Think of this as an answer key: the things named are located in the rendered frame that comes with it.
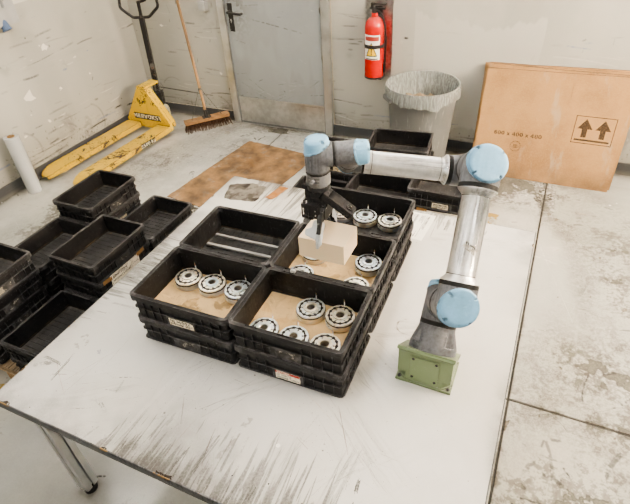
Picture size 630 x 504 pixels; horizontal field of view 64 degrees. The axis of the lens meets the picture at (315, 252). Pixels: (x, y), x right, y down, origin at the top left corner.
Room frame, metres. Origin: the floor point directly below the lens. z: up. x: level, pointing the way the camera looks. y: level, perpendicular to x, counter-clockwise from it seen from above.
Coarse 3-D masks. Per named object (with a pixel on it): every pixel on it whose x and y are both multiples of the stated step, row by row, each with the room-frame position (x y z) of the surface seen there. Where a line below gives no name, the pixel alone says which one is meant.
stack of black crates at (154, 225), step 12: (144, 204) 2.66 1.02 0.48; (156, 204) 2.74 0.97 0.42; (168, 204) 2.70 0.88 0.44; (180, 204) 2.66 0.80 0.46; (132, 216) 2.56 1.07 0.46; (144, 216) 2.64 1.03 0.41; (156, 216) 2.67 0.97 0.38; (168, 216) 2.66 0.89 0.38; (180, 216) 2.51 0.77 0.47; (156, 228) 2.54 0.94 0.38; (168, 228) 2.41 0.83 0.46; (156, 240) 2.32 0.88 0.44
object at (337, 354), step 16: (288, 272) 1.39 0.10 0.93; (256, 288) 1.32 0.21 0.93; (352, 288) 1.28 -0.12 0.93; (240, 304) 1.24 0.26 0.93; (368, 304) 1.21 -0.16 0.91; (272, 336) 1.09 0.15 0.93; (288, 336) 1.08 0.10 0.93; (352, 336) 1.07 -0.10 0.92; (320, 352) 1.02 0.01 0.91; (336, 352) 1.00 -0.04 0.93
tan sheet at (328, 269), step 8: (296, 256) 1.60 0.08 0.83; (352, 256) 1.58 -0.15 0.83; (296, 264) 1.55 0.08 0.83; (304, 264) 1.55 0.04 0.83; (320, 264) 1.54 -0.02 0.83; (328, 264) 1.54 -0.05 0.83; (336, 264) 1.53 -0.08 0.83; (352, 264) 1.53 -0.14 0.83; (320, 272) 1.49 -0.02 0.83; (328, 272) 1.49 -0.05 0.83; (336, 272) 1.49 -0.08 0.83; (344, 272) 1.48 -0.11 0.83; (352, 272) 1.48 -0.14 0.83; (368, 280) 1.43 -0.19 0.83
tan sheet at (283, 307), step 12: (276, 300) 1.35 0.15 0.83; (288, 300) 1.35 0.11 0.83; (300, 300) 1.34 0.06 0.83; (264, 312) 1.30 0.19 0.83; (276, 312) 1.29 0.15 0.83; (288, 312) 1.29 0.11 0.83; (288, 324) 1.23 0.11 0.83; (300, 324) 1.22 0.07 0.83; (324, 324) 1.22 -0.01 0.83; (312, 336) 1.17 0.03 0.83; (336, 336) 1.16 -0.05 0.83
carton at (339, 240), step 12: (336, 228) 1.37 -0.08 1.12; (348, 228) 1.36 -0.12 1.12; (300, 240) 1.33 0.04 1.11; (312, 240) 1.31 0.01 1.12; (324, 240) 1.31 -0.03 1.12; (336, 240) 1.30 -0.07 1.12; (348, 240) 1.30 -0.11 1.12; (300, 252) 1.34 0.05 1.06; (312, 252) 1.32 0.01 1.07; (324, 252) 1.30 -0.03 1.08; (336, 252) 1.28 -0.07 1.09; (348, 252) 1.30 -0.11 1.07
